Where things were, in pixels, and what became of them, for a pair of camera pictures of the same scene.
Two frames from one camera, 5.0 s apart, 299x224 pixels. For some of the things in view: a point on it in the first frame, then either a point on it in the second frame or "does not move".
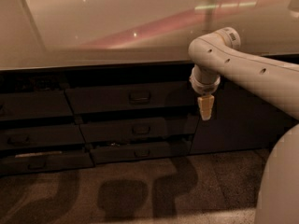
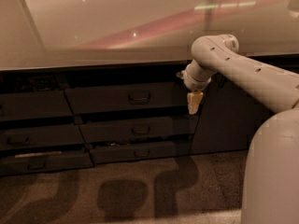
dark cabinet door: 245,120 does not move
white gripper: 205,86 to 195,82
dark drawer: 104,98 does not move
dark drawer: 141,151 does not move
